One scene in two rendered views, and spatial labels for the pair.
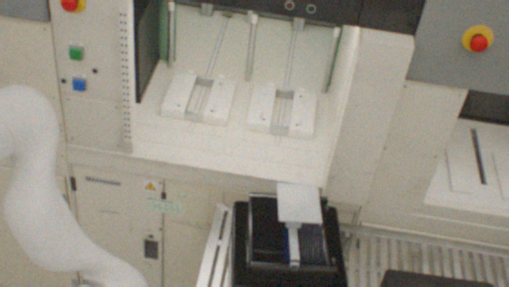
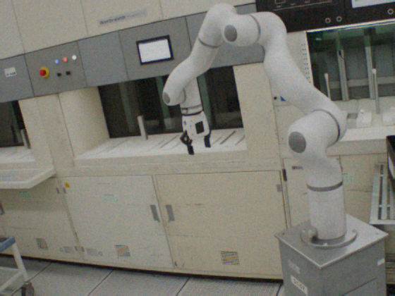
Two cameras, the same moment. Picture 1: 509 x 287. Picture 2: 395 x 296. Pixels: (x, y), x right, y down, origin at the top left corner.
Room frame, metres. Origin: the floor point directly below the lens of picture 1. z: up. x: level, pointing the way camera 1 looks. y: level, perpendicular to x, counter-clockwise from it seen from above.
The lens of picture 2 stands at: (-0.67, 0.07, 1.50)
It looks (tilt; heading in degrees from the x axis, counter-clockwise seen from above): 15 degrees down; 23
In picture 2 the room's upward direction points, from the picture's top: 11 degrees counter-clockwise
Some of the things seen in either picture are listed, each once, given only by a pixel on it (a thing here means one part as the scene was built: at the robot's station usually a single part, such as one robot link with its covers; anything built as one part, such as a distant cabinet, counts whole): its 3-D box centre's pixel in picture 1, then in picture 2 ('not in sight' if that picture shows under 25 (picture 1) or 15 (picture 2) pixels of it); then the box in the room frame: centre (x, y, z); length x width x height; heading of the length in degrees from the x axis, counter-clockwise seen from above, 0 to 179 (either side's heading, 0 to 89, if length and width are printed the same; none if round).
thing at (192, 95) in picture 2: not in sight; (186, 89); (0.92, 0.77, 1.26); 0.09 x 0.08 x 0.13; 152
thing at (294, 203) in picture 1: (287, 244); not in sight; (1.03, -0.13, 0.93); 0.24 x 0.20 x 0.32; 5
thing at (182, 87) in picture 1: (199, 96); (351, 118); (1.63, 0.18, 0.89); 0.22 x 0.21 x 0.04; 177
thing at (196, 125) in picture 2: not in sight; (194, 123); (0.93, 0.77, 1.12); 0.10 x 0.07 x 0.11; 152
